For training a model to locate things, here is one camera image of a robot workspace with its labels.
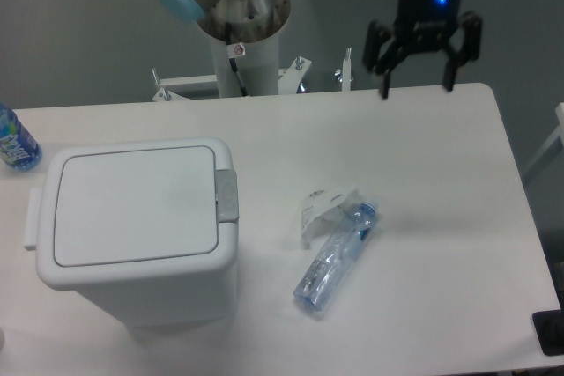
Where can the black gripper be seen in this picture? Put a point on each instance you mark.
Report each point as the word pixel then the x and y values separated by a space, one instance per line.
pixel 422 26

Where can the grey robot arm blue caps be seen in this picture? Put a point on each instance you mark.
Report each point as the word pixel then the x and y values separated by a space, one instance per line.
pixel 244 41

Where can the grey trash can push button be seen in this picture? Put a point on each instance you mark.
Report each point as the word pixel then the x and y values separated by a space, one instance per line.
pixel 227 196

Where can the white plastic trash can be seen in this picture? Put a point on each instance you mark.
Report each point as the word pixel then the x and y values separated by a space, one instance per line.
pixel 133 228

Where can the crumpled clear plastic wrapper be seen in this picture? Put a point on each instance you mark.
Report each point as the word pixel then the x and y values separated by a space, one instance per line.
pixel 323 210

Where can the crushed clear plastic bottle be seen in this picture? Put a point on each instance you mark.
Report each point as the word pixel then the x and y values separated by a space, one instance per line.
pixel 336 256

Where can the black table clamp device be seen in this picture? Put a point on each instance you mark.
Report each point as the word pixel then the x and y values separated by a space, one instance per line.
pixel 549 329

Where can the blue labelled water bottle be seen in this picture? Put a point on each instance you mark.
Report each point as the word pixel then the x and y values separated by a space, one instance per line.
pixel 19 150

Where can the white furniture frame right edge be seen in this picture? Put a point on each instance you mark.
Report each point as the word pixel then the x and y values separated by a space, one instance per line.
pixel 546 152

